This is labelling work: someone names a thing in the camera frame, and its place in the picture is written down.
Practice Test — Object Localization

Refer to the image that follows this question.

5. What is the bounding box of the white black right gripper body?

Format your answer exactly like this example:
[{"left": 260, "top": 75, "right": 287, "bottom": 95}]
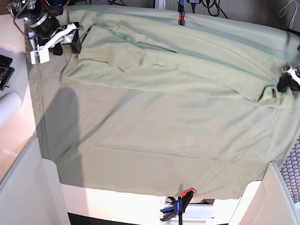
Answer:
[{"left": 27, "top": 15, "right": 82, "bottom": 51}]

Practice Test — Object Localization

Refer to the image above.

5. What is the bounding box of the light green T-shirt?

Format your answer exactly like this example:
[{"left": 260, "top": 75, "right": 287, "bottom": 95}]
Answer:
[{"left": 62, "top": 10, "right": 294, "bottom": 109}]

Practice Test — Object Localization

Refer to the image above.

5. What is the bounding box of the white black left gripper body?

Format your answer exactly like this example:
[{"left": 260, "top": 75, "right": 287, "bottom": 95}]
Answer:
[{"left": 284, "top": 67, "right": 300, "bottom": 90}]

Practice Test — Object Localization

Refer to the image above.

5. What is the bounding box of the white cable on floor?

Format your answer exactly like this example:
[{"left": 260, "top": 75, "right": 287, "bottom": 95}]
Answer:
[{"left": 277, "top": 0, "right": 298, "bottom": 30}]

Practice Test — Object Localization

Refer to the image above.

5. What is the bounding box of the black tablet device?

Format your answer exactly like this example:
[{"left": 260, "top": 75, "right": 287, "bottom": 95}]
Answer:
[{"left": 0, "top": 55, "right": 15, "bottom": 91}]

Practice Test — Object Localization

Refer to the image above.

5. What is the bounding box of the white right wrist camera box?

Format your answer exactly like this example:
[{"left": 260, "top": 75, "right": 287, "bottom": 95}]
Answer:
[{"left": 30, "top": 49, "right": 50, "bottom": 65}]

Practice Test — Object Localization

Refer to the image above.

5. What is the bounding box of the red clamp back edge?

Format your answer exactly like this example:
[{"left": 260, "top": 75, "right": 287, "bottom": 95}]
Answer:
[{"left": 178, "top": 0, "right": 185, "bottom": 26}]

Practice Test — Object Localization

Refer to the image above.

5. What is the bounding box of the white paper roll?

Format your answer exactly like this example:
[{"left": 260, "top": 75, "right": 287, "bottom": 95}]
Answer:
[{"left": 0, "top": 92, "right": 22, "bottom": 127}]

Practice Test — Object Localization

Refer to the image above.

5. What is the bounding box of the blue orange clamp front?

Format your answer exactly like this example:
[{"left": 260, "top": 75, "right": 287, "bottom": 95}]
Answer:
[{"left": 160, "top": 187, "right": 196, "bottom": 225}]

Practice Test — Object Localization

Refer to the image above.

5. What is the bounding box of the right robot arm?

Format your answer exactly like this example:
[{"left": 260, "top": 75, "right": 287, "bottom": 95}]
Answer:
[{"left": 7, "top": 0, "right": 82, "bottom": 56}]

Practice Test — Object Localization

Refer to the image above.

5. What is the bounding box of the green table cloth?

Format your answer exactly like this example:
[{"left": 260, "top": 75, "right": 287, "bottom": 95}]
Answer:
[{"left": 24, "top": 4, "right": 300, "bottom": 200}]

